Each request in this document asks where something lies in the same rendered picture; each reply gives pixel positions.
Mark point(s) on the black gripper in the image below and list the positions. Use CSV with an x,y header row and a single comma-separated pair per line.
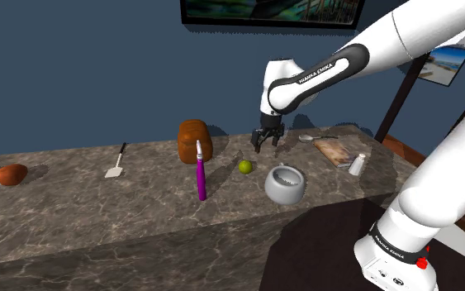
x,y
271,124

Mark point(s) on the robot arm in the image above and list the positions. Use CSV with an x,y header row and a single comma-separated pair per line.
x,y
429,193

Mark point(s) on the green lime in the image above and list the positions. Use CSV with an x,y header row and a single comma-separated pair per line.
x,y
245,167

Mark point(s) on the silver spoon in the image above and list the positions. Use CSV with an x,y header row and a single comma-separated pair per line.
x,y
310,138

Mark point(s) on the grey round pot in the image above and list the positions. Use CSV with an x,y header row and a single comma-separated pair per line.
x,y
285,185

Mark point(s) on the brown book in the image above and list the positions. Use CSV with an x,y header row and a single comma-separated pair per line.
x,y
334,152

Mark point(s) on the brown bread loaf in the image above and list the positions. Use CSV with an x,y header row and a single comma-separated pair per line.
x,y
194,141

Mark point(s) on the white salt shaker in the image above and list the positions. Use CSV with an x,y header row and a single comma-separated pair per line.
x,y
357,164

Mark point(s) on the dark robot stand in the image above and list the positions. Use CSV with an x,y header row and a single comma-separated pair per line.
x,y
324,250

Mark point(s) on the reddish brown potato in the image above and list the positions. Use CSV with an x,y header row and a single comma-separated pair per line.
x,y
11,174

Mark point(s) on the black framed wall picture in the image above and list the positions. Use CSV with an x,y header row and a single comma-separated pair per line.
x,y
270,12

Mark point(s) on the dark wooden door frame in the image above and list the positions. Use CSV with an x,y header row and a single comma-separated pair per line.
x,y
401,96

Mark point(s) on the beach wall picture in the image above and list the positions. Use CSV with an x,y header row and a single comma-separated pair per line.
x,y
443,64

